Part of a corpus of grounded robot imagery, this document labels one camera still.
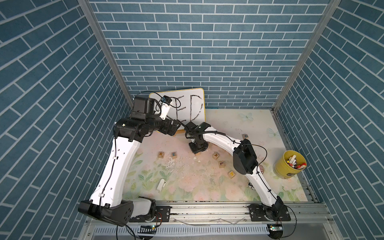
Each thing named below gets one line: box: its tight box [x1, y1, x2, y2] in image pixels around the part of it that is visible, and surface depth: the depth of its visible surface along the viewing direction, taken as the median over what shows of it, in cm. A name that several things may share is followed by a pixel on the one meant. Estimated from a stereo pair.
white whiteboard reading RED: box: [149, 88, 206, 130], surface depth 98 cm
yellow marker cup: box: [274, 150, 307, 179], surface depth 81 cm
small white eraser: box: [156, 178, 167, 192], surface depth 82 cm
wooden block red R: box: [158, 151, 165, 159], surface depth 95 cm
